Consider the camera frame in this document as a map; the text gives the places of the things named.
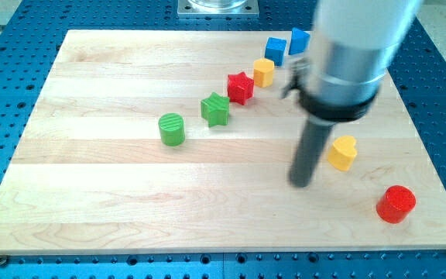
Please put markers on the blue cube block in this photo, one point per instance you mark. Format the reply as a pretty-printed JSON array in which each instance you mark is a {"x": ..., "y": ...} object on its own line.
[{"x": 274, "y": 51}]

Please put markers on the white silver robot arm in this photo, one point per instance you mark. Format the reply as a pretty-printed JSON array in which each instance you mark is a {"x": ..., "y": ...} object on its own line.
[{"x": 339, "y": 76}]

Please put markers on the light wooden board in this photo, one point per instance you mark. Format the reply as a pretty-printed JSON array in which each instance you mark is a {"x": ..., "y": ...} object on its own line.
[{"x": 90, "y": 174}]

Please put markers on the yellow hexagon block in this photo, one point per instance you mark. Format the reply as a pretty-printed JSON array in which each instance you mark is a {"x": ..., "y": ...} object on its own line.
[{"x": 263, "y": 71}]

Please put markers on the red star block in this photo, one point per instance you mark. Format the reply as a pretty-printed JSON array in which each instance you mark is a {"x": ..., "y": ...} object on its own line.
[{"x": 239, "y": 88}]

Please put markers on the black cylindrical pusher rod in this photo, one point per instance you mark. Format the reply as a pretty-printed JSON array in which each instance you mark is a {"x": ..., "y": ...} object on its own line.
[{"x": 309, "y": 149}]

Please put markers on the green cylinder block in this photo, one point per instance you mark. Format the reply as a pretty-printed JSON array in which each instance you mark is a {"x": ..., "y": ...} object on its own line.
[{"x": 171, "y": 127}]

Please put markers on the blue triangle block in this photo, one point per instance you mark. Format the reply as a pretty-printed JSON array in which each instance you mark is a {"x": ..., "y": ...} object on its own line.
[{"x": 298, "y": 41}]

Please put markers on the yellow heart block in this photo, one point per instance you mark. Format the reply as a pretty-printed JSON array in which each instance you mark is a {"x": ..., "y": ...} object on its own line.
[{"x": 343, "y": 153}]

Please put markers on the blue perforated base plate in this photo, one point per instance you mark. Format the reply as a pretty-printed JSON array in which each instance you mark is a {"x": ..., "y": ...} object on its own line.
[{"x": 30, "y": 41}]

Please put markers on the red cylinder block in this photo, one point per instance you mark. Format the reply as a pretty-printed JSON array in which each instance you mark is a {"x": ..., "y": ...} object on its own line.
[{"x": 396, "y": 204}]

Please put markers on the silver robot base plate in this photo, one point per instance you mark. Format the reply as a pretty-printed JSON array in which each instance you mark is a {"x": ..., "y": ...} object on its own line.
[{"x": 217, "y": 8}]

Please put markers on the green star block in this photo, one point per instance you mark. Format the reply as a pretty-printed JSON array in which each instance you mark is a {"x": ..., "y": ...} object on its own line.
[{"x": 215, "y": 109}]

